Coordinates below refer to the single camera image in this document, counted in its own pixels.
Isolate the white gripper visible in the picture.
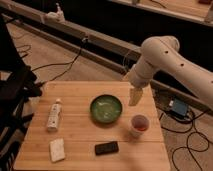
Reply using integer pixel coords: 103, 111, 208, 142
123, 65, 153, 106

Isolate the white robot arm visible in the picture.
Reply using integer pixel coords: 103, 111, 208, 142
127, 36, 213, 110

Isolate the green ceramic bowl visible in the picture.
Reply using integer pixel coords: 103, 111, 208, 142
90, 94, 123, 124

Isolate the blue electronic box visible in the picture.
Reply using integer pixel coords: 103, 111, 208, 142
169, 99, 188, 118

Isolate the black rectangular phone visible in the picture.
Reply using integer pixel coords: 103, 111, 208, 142
95, 141, 119, 155

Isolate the white tube bottle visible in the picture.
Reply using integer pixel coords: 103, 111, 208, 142
46, 98, 62, 132

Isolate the white sponge block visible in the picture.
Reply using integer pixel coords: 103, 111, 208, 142
49, 138, 65, 162

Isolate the black chair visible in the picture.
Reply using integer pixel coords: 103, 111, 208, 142
0, 13, 42, 171

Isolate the black cables right floor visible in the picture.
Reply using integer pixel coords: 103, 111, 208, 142
157, 108, 213, 171

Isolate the long metal rail beam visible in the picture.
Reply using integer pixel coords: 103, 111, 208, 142
0, 0, 213, 116

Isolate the black cable on floor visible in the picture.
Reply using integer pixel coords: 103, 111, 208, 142
31, 38, 88, 84

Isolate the white object on rail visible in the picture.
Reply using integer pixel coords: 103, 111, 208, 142
45, 4, 65, 22

